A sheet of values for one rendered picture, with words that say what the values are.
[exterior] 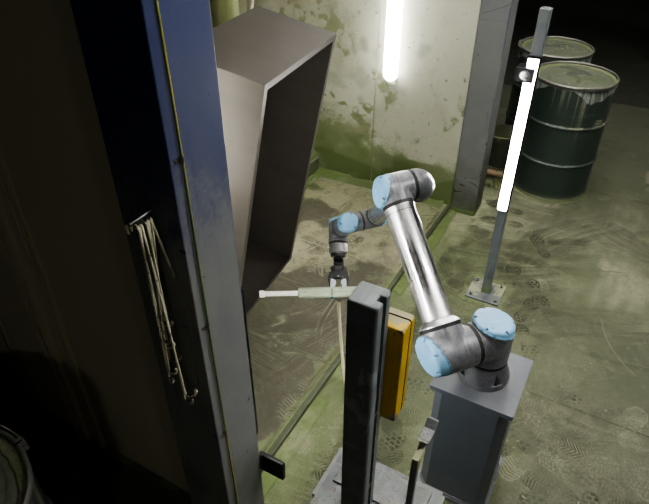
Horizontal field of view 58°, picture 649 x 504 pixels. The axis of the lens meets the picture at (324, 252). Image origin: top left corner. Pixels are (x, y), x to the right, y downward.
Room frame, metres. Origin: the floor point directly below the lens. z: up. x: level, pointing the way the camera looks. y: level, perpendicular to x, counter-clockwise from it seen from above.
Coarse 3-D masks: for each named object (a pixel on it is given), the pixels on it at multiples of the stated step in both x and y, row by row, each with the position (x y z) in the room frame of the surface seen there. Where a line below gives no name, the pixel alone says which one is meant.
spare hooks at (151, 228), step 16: (128, 224) 1.01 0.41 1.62; (144, 240) 1.02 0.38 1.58; (160, 240) 1.05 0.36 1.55; (144, 256) 1.02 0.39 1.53; (160, 288) 1.02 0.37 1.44; (160, 304) 1.04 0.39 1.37; (160, 320) 1.05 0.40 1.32; (160, 336) 1.04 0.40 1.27; (176, 368) 1.03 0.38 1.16; (192, 400) 1.00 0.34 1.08
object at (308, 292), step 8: (304, 288) 2.04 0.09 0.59; (312, 288) 2.04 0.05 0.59; (320, 288) 2.04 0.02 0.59; (328, 288) 2.04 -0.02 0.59; (336, 288) 2.04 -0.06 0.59; (344, 288) 2.04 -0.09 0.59; (352, 288) 2.04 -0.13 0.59; (264, 296) 2.02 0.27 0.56; (304, 296) 2.01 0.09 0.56; (312, 296) 2.01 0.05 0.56; (320, 296) 2.01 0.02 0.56; (328, 296) 2.01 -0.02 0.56; (336, 296) 2.01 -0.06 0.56; (344, 296) 2.01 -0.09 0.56
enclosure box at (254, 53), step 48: (240, 48) 2.03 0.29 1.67; (288, 48) 2.10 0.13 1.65; (240, 96) 1.82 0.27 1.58; (288, 96) 2.42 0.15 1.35; (240, 144) 1.83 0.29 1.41; (288, 144) 2.43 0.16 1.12; (240, 192) 1.84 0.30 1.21; (288, 192) 2.44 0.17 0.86; (240, 240) 1.85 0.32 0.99; (288, 240) 2.44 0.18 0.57
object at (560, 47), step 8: (528, 40) 4.88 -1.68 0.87; (552, 40) 4.90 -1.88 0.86; (560, 40) 4.90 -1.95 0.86; (568, 40) 4.88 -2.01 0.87; (528, 48) 4.68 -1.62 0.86; (544, 48) 4.69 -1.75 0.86; (552, 48) 4.69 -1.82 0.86; (560, 48) 4.68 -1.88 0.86; (568, 48) 4.67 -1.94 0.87; (576, 48) 4.69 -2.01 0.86; (584, 48) 4.68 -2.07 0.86; (560, 56) 4.49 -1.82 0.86; (568, 56) 4.49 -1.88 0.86; (576, 56) 4.49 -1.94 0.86
